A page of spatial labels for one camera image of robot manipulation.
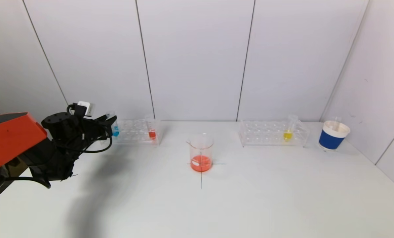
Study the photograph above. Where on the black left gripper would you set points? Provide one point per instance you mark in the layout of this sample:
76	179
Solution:
101	124

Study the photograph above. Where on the test tube with blue liquid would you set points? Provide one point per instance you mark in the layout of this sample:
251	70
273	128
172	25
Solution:
116	133

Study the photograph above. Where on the test tube with red liquid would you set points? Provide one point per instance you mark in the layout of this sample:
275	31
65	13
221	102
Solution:
336	123

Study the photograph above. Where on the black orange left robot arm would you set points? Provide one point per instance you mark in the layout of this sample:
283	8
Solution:
12	138

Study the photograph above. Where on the clear acrylic test tube rack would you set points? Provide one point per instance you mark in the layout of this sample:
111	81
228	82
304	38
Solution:
269	135
137	135

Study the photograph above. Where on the test tube with orange liquid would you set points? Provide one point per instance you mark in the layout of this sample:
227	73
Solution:
152	135

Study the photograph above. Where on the clear glass beaker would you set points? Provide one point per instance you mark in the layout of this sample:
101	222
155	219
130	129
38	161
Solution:
201	163

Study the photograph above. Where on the test tube with yellow liquid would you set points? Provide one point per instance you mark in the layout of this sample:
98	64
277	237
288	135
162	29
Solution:
287	136

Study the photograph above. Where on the blue white paper cup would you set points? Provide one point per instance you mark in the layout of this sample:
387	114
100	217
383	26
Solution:
331	140

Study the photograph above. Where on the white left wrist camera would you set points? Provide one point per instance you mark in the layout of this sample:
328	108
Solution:
84	107

